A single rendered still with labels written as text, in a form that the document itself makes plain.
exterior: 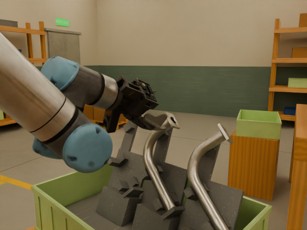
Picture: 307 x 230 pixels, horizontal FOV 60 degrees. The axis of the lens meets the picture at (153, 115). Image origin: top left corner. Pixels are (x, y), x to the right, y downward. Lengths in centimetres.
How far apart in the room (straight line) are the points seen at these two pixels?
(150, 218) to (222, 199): 21
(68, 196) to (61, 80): 61
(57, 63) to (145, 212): 51
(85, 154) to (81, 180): 65
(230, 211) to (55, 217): 49
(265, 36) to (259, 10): 60
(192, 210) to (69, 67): 51
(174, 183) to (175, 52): 654
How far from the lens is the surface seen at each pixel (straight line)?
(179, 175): 83
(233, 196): 76
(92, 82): 55
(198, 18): 712
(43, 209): 94
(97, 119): 569
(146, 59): 765
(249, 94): 677
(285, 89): 605
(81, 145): 40
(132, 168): 96
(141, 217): 85
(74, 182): 104
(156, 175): 83
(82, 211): 101
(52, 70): 53
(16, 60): 39
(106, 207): 95
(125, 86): 60
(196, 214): 80
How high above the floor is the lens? 136
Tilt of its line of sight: 11 degrees down
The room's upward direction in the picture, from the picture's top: straight up
